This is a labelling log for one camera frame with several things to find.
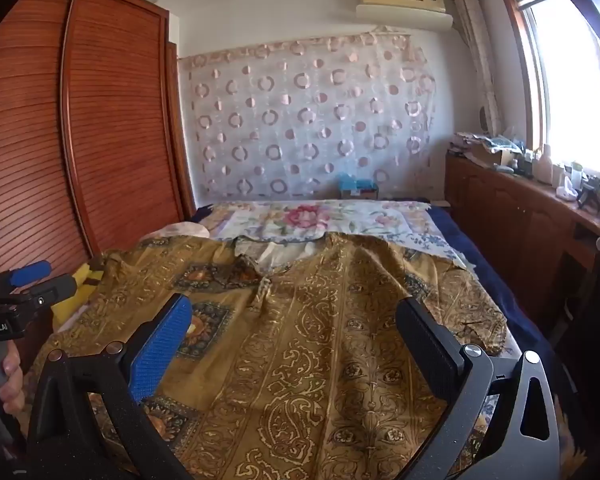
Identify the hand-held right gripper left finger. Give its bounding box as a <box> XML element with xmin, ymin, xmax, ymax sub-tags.
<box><xmin>27</xmin><ymin>292</ymin><xmax>193</xmax><ymax>480</ymax></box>

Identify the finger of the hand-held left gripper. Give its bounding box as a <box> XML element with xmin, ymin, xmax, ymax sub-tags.
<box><xmin>30</xmin><ymin>275</ymin><xmax>78</xmax><ymax>307</ymax></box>
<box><xmin>9</xmin><ymin>261</ymin><xmax>52</xmax><ymax>289</ymax></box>

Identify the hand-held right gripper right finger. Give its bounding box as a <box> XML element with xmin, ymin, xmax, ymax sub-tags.
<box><xmin>396</xmin><ymin>297</ymin><xmax>561</xmax><ymax>480</ymax></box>

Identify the mustard patterned shirt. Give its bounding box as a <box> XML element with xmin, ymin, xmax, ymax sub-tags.
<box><xmin>22</xmin><ymin>232</ymin><xmax>508</xmax><ymax>480</ymax></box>

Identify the person's left hand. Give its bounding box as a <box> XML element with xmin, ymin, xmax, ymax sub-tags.
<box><xmin>0</xmin><ymin>345</ymin><xmax>26</xmax><ymax>417</ymax></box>

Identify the yellow cloth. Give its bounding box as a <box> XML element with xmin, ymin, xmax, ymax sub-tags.
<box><xmin>50</xmin><ymin>262</ymin><xmax>106</xmax><ymax>331</ymax></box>

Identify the navy blue bed sheet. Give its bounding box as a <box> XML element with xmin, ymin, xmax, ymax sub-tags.
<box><xmin>187</xmin><ymin>197</ymin><xmax>576</xmax><ymax>396</ymax></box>

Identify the blue floral white cloth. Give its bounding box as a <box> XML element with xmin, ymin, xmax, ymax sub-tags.
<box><xmin>387</xmin><ymin>230</ymin><xmax>481</xmax><ymax>271</ymax></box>

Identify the pale pink cloth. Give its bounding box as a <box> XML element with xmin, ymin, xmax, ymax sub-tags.
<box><xmin>147</xmin><ymin>221</ymin><xmax>211</xmax><ymax>241</ymax></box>

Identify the long wooden cabinet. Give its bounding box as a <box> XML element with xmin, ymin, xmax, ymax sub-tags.
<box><xmin>445</xmin><ymin>150</ymin><xmax>600</xmax><ymax>376</ymax></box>

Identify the wooden slatted wardrobe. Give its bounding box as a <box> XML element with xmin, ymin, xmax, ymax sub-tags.
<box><xmin>0</xmin><ymin>0</ymin><xmax>197</xmax><ymax>376</ymax></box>

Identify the black chair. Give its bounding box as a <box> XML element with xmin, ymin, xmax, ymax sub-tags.
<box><xmin>555</xmin><ymin>230</ymin><xmax>600</xmax><ymax>396</ymax></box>

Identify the cardboard box with blue packets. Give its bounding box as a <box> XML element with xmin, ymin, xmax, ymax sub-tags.
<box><xmin>337</xmin><ymin>172</ymin><xmax>381</xmax><ymax>200</ymax></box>

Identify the pink floral blanket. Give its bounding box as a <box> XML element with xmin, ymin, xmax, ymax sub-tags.
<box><xmin>200</xmin><ymin>200</ymin><xmax>433</xmax><ymax>243</ymax></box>

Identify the pile of clutter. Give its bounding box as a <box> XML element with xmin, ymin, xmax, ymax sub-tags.
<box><xmin>447</xmin><ymin>130</ymin><xmax>528</xmax><ymax>171</ymax></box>

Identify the pale pink bottle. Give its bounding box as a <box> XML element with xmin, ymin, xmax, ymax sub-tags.
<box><xmin>536</xmin><ymin>144</ymin><xmax>555</xmax><ymax>185</ymax></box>

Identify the small black tripod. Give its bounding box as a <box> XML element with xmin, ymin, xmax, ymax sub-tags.
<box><xmin>575</xmin><ymin>177</ymin><xmax>600</xmax><ymax>223</ymax></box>

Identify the sheer circle-patterned curtain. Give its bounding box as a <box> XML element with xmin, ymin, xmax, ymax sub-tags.
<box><xmin>177</xmin><ymin>30</ymin><xmax>438</xmax><ymax>201</ymax></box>

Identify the patterned window curtain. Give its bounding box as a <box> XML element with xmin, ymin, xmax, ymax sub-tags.
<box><xmin>450</xmin><ymin>0</ymin><xmax>503</xmax><ymax>133</ymax></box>

